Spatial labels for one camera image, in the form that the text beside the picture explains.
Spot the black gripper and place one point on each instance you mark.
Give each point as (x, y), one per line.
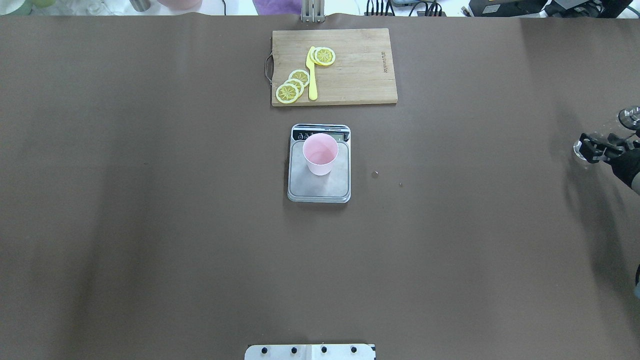
(628, 163)

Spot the pink plastic cup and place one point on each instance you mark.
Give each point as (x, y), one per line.
(320, 150)

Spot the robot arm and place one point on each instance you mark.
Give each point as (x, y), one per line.
(594, 205)

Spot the digital kitchen scale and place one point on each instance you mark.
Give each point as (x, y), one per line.
(302, 184)

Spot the wooden cutting board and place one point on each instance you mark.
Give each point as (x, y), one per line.
(362, 74)

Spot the lemon slice pair top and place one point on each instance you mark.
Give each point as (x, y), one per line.
(323, 56)

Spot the yellow plastic knife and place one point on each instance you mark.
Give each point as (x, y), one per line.
(310, 65)

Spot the lemon slice middle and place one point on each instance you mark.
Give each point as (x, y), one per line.
(298, 84)

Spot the lemon slice rear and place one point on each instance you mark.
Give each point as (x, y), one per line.
(300, 75)

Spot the lemon slice front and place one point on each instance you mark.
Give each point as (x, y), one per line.
(287, 93)

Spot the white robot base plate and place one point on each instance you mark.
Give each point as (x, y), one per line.
(321, 351)

